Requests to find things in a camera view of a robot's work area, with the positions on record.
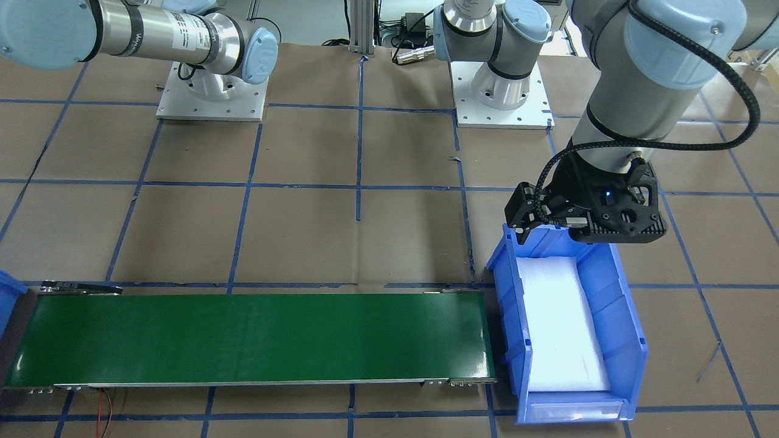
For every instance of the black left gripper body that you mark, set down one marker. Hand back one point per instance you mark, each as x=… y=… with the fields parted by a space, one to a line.
x=574 y=190

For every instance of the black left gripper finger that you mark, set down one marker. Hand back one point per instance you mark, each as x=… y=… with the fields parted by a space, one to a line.
x=519 y=212

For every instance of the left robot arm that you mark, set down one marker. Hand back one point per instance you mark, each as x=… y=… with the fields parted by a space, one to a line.
x=653 y=57

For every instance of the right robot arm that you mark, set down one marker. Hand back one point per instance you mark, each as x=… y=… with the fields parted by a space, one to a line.
x=219 y=54

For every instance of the blue source bin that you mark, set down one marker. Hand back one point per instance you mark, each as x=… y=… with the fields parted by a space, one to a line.
x=617 y=325

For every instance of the white foam pad source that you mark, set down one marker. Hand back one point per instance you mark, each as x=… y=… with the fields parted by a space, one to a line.
x=566 y=353

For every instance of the clear bin label holder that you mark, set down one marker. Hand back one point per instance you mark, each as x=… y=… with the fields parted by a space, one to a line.
x=579 y=411

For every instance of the black power adapter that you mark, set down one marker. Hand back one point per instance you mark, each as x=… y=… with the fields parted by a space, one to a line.
x=413 y=23

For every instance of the green conveyor belt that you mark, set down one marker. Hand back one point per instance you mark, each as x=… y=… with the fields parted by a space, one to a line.
x=254 y=339

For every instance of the blue destination bin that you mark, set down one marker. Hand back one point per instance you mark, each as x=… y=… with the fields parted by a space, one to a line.
x=11 y=290

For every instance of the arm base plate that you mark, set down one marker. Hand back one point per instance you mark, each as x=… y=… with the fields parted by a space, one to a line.
x=210 y=97
x=485 y=100

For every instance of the aluminium frame post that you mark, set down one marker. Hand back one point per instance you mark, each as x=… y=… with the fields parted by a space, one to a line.
x=363 y=18

